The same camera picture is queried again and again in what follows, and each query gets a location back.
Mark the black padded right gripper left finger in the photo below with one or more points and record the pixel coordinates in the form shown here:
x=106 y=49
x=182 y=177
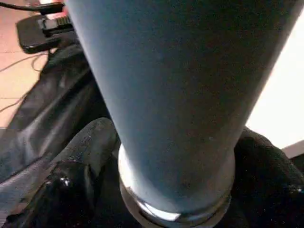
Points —
x=78 y=171

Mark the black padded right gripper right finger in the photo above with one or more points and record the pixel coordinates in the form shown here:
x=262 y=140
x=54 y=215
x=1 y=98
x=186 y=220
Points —
x=266 y=185

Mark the white plastic table top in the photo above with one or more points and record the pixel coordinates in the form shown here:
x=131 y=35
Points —
x=285 y=83

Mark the white plastic table leg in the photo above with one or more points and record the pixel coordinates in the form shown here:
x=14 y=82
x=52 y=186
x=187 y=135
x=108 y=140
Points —
x=178 y=95

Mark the black mat cover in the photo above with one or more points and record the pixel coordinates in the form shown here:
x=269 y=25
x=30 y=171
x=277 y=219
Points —
x=47 y=114

